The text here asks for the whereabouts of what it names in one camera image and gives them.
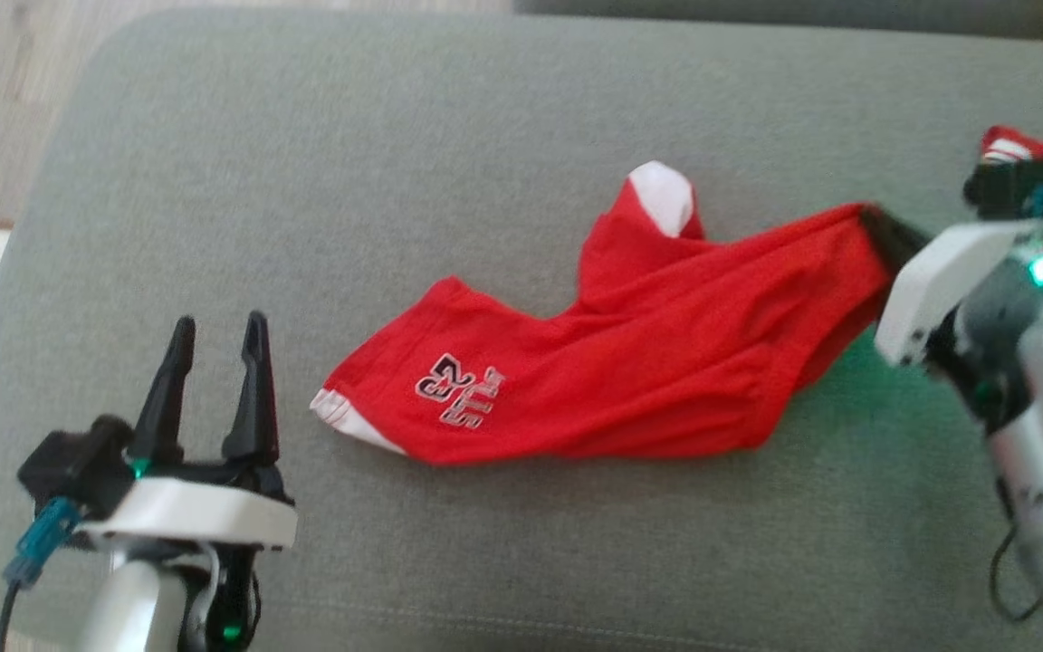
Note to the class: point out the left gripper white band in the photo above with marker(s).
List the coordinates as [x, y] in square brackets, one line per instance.
[196, 512]

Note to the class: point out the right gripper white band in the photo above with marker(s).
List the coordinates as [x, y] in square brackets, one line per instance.
[938, 281]

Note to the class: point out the red basketball shorts white stripe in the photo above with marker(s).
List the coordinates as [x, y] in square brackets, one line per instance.
[630, 353]

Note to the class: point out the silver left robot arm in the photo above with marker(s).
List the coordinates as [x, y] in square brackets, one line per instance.
[146, 602]

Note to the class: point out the grey sofa seat cushion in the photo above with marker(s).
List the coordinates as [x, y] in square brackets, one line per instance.
[793, 11]

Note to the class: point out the grey ottoman cushion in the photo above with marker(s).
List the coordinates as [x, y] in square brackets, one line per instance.
[485, 181]

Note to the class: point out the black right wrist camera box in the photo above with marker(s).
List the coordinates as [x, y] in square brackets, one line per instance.
[1006, 186]

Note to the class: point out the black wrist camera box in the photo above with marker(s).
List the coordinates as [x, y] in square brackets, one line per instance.
[1006, 186]
[69, 466]

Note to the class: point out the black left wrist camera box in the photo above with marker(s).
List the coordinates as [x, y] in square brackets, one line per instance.
[69, 466]

